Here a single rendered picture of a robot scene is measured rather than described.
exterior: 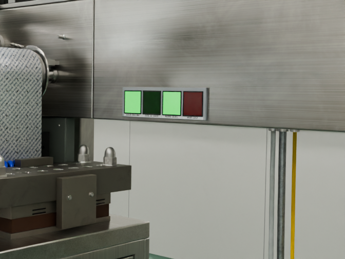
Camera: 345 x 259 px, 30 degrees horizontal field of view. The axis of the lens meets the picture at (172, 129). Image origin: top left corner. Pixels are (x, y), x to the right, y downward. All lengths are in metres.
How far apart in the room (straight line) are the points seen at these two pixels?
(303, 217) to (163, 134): 1.20
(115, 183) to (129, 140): 3.24
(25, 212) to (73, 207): 0.11
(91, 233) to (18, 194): 0.19
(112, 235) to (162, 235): 3.18
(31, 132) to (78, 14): 0.32
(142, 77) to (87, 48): 0.21
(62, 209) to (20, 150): 0.25
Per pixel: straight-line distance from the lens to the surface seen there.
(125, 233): 1.51
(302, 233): 3.98
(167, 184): 4.56
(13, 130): 1.59
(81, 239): 1.41
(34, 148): 1.63
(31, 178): 1.38
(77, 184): 1.44
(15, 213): 1.38
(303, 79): 1.26
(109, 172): 1.53
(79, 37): 1.67
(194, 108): 1.39
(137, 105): 1.50
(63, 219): 1.42
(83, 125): 1.91
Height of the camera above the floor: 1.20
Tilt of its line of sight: 3 degrees down
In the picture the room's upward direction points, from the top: 1 degrees clockwise
